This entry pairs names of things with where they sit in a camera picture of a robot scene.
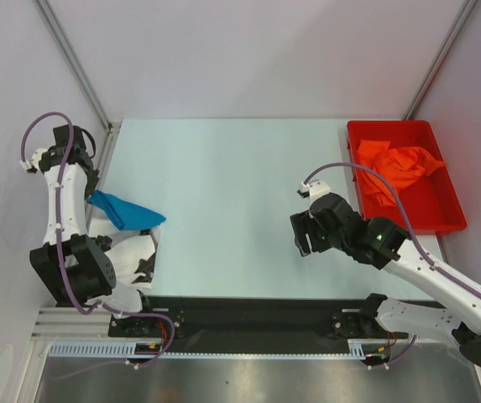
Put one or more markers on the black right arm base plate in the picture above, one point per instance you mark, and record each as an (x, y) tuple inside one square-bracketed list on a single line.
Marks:
[(352, 324)]

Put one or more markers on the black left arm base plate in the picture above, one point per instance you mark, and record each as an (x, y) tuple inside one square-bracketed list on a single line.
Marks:
[(138, 327)]

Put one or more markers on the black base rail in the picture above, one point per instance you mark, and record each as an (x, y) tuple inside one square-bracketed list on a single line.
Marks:
[(218, 345)]

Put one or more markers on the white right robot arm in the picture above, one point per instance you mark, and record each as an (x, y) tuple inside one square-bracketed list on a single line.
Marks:
[(387, 246)]

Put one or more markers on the white slotted cable duct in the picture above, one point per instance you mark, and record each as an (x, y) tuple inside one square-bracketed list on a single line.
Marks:
[(93, 347)]

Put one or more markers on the aluminium front frame rail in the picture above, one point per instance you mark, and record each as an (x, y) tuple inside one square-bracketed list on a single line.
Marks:
[(245, 324)]

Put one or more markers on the aluminium corner frame post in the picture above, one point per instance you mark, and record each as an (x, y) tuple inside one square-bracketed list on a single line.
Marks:
[(459, 24), (68, 53)]

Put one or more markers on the red plastic bin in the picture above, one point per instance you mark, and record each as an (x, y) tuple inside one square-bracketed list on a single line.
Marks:
[(431, 204)]

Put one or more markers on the aluminium corner frame post left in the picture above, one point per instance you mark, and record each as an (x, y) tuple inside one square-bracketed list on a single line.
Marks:
[(68, 53)]

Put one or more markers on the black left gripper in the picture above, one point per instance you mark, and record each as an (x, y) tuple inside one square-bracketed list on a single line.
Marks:
[(91, 184)]

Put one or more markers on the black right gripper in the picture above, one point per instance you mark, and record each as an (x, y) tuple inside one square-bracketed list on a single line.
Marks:
[(302, 223)]

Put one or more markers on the aluminium corner frame post right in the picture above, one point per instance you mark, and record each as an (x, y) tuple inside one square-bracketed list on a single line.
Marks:
[(459, 24)]

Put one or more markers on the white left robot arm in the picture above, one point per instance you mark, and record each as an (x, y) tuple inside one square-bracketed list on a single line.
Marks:
[(74, 266)]

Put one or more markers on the white cloth pile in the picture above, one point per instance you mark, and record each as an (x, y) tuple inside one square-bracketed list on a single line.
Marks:
[(132, 253)]

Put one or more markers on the orange t shirt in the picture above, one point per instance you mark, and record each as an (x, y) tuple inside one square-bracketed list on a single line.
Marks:
[(401, 167)]

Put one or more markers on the blue t shirt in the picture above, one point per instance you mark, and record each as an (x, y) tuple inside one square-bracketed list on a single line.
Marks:
[(125, 215)]

